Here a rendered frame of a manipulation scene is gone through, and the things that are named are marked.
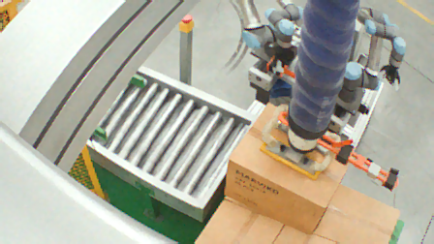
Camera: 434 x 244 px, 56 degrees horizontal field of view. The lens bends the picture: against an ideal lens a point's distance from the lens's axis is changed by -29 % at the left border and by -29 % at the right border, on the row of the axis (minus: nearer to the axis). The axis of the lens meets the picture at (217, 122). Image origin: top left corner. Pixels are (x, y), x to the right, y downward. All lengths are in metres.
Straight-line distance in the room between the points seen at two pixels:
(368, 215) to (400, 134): 1.32
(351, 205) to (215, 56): 1.89
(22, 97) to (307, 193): 2.43
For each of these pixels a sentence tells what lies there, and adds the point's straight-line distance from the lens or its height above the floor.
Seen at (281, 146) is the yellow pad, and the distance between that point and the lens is 2.61.
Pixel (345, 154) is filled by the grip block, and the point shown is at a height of 1.20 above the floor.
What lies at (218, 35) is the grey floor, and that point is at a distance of 4.54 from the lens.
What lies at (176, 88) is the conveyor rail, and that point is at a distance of 3.43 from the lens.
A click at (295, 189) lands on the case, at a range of 2.69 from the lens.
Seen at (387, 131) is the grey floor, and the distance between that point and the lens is 4.27.
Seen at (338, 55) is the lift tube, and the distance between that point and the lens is 2.02.
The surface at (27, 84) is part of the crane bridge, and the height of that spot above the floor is 3.05.
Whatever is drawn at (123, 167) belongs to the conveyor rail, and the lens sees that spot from 3.13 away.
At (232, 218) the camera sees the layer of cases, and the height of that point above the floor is 0.54.
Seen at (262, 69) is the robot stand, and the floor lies 0.96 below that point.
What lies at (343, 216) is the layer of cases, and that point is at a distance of 3.12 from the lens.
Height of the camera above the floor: 3.29
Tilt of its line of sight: 55 degrees down
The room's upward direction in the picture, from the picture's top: 4 degrees clockwise
